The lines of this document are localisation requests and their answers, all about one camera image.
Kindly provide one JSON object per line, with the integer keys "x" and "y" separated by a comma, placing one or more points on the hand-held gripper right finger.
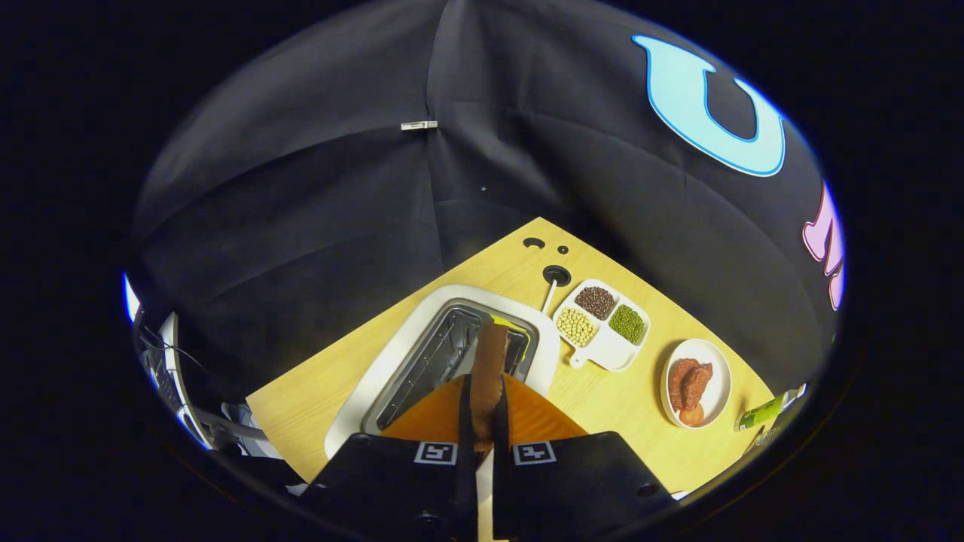
{"x": 502, "y": 444}

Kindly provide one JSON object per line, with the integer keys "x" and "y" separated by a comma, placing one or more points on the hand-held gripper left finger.
{"x": 465, "y": 429}

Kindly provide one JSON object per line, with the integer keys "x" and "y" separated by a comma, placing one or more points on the toasted bread slice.
{"x": 489, "y": 361}

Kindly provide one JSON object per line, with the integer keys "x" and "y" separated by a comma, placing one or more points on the white toaster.
{"x": 380, "y": 369}

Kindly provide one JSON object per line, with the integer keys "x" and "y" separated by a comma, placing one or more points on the pile of yellow beans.
{"x": 576, "y": 327}

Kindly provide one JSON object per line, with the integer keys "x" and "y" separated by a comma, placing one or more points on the white divided bean dish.
{"x": 614, "y": 355}

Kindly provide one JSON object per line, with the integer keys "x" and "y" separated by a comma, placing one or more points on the pile of brown beans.
{"x": 595, "y": 302}

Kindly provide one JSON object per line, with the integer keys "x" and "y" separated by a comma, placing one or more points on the pile of green beans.
{"x": 626, "y": 324}

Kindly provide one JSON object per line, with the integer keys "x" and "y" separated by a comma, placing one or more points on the brown cooked meat piece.
{"x": 678, "y": 380}
{"x": 700, "y": 380}

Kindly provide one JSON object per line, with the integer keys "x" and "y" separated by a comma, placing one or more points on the orange tomato slice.
{"x": 691, "y": 415}

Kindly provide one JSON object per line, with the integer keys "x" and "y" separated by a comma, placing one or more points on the beige round plate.
{"x": 721, "y": 376}

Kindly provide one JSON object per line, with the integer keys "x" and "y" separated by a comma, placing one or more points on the green label plastic bottle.
{"x": 761, "y": 412}

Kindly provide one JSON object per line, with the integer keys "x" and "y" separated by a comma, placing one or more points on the black backdrop cloth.
{"x": 339, "y": 188}

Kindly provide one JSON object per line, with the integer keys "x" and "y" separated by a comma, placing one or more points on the silver clip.
{"x": 419, "y": 125}

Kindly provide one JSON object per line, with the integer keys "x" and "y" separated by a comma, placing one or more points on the white metal frame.
{"x": 169, "y": 354}

